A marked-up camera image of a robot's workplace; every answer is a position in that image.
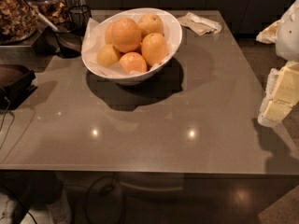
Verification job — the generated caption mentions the large top orange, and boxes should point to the large top orange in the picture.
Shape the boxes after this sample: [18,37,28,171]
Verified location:
[111,18,142,53]

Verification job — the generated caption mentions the steel tray stand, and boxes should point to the steel tray stand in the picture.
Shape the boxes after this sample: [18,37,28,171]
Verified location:
[0,28,58,72]

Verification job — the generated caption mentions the white ceramic bowl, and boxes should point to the white ceramic bowl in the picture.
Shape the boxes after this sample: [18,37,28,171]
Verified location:
[80,7,183,86]

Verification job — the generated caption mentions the black cable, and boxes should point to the black cable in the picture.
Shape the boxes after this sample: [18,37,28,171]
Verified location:
[0,98,16,151]

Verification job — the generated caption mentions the black device on left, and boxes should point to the black device on left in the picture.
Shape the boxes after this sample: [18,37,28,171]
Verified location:
[0,64,36,110]

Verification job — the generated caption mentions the black wire cup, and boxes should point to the black wire cup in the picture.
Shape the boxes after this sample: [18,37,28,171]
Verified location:
[68,5,92,36]

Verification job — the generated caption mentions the glass jar of dried snacks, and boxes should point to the glass jar of dried snacks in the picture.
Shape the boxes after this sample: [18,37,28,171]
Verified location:
[0,0,37,45]

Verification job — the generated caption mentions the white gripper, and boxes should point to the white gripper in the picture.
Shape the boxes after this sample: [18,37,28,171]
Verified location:
[256,0,299,127]

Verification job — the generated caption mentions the right front orange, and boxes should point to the right front orange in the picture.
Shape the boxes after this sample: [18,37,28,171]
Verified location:
[141,33,168,66]

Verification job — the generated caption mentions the front middle orange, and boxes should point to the front middle orange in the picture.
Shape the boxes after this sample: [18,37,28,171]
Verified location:
[120,52,147,74]

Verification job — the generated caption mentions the left front orange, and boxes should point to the left front orange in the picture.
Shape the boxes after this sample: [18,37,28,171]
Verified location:
[96,44,122,67]

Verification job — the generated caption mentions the folded paper napkin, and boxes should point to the folded paper napkin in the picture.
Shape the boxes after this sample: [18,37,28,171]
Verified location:
[178,12,222,35]

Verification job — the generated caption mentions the back right orange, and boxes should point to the back right orange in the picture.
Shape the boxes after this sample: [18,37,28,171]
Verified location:
[137,13,164,37]

